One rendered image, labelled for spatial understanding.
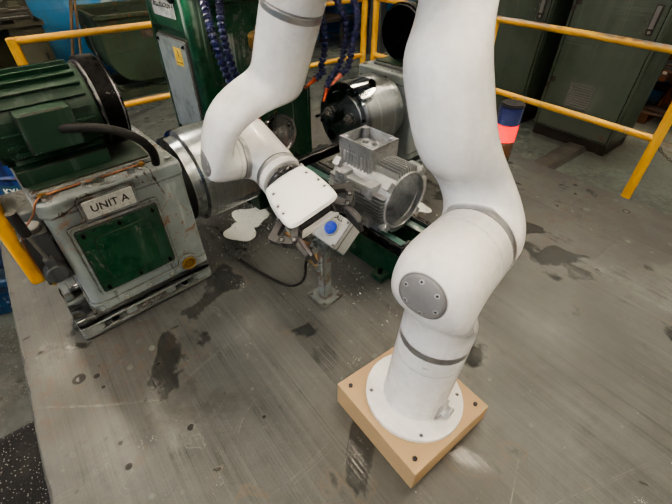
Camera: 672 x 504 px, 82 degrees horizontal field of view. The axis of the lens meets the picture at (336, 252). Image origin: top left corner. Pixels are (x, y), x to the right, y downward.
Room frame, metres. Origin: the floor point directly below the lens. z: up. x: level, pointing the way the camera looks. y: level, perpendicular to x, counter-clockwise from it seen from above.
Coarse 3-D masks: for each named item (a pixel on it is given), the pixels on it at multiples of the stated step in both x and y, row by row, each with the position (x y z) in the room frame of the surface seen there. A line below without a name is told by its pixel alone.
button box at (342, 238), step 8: (336, 216) 0.70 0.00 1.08; (344, 224) 0.67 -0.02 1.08; (352, 224) 0.67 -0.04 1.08; (312, 232) 0.69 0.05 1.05; (320, 232) 0.68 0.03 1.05; (336, 232) 0.66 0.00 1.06; (344, 232) 0.66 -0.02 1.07; (352, 232) 0.67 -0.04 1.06; (328, 240) 0.66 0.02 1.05; (336, 240) 0.65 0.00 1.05; (344, 240) 0.66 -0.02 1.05; (352, 240) 0.67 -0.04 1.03; (336, 248) 0.64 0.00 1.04; (344, 248) 0.66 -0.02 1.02
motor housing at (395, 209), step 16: (384, 160) 0.91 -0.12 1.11; (400, 160) 0.91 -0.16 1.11; (352, 176) 0.90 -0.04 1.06; (368, 176) 0.89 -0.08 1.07; (384, 176) 0.87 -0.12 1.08; (400, 176) 0.85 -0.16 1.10; (416, 176) 0.92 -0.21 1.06; (384, 192) 0.83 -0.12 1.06; (400, 192) 0.96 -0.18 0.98; (416, 192) 0.93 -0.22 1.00; (368, 208) 0.84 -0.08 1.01; (384, 208) 0.81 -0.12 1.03; (400, 208) 0.92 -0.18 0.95; (416, 208) 0.91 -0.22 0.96; (400, 224) 0.86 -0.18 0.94
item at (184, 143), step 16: (176, 128) 0.98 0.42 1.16; (192, 128) 0.97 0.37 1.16; (160, 144) 0.96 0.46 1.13; (176, 144) 0.91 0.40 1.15; (192, 144) 0.91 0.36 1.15; (192, 160) 0.89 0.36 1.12; (192, 176) 0.86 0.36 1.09; (192, 192) 0.86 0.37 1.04; (208, 192) 0.86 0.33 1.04; (224, 192) 0.88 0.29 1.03; (240, 192) 0.92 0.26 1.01; (256, 192) 0.97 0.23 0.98; (192, 208) 0.88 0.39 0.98; (208, 208) 0.87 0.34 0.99; (224, 208) 0.90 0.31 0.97
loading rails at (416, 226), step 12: (312, 168) 1.22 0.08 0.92; (324, 168) 1.20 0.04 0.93; (324, 180) 1.15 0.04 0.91; (372, 228) 0.86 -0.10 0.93; (408, 228) 0.88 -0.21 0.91; (420, 228) 0.87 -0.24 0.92; (360, 240) 0.88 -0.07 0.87; (372, 240) 0.85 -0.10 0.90; (384, 240) 0.82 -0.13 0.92; (396, 240) 0.82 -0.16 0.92; (408, 240) 0.80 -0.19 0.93; (336, 252) 0.91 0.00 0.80; (360, 252) 0.88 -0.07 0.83; (372, 252) 0.84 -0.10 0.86; (384, 252) 0.81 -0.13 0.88; (396, 252) 0.78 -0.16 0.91; (372, 264) 0.84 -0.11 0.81; (384, 264) 0.81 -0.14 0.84; (372, 276) 0.80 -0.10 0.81; (384, 276) 0.78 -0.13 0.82
